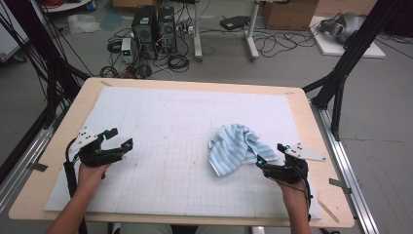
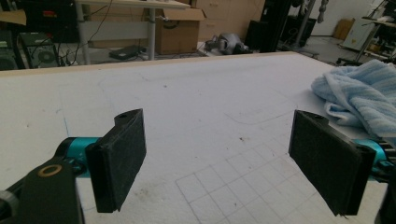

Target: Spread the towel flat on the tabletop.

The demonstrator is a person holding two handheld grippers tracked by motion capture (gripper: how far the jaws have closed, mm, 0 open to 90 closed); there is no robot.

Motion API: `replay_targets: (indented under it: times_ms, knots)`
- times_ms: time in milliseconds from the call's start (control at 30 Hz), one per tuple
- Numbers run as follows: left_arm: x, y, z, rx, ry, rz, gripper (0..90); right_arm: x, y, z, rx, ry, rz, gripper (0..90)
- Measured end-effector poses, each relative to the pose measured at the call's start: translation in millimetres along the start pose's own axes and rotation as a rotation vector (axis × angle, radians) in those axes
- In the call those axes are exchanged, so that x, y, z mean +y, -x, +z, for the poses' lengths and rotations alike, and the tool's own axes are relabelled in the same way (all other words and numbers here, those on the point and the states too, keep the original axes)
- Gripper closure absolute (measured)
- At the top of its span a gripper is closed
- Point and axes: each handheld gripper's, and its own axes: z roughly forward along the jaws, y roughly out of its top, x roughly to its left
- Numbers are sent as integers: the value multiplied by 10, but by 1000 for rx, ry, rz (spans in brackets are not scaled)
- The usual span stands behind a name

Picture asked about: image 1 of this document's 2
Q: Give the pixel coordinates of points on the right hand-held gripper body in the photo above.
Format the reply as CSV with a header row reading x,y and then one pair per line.
x,y
285,172

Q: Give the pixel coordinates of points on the clear plastic bag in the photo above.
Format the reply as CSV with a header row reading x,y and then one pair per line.
x,y
82,23

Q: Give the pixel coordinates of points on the grey headset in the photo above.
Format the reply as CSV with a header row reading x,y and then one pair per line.
x,y
344,26

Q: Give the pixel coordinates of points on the person's left hand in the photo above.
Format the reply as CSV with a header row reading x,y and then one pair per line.
x,y
91,178

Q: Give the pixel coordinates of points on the black flat box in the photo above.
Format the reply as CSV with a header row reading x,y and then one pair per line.
x,y
233,22

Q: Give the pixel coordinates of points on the wide black computer tower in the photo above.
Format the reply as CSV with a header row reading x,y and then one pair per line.
x,y
144,29

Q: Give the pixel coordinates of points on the blue striped towel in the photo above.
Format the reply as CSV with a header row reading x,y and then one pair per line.
x,y
227,152

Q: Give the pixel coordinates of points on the white grid mat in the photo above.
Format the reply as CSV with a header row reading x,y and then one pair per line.
x,y
162,113

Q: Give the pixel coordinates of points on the large cardboard box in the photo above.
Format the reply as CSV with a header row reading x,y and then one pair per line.
x,y
289,14

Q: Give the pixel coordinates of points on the white power supply unit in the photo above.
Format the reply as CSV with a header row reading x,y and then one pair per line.
x,y
126,50

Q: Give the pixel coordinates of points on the black metal frame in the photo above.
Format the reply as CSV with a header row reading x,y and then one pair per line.
x,y
55,74
344,61

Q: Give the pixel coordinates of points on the person's right hand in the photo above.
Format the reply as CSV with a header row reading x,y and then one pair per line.
x,y
292,193

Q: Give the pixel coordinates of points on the black tape piece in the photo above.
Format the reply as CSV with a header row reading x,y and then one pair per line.
x,y
339,184
39,167

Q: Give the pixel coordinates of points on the aluminium rail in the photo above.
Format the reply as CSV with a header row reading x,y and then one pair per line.
x,y
344,169
22,165

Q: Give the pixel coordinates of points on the narrow black computer tower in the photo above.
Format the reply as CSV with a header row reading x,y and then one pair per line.
x,y
166,29

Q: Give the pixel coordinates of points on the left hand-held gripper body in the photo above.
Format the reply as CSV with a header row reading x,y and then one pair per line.
x,y
94,156

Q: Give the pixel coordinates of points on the white floor board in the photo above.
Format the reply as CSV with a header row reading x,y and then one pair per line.
x,y
331,48

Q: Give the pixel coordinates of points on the white desk leg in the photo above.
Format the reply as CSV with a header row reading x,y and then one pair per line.
x,y
251,35
197,32

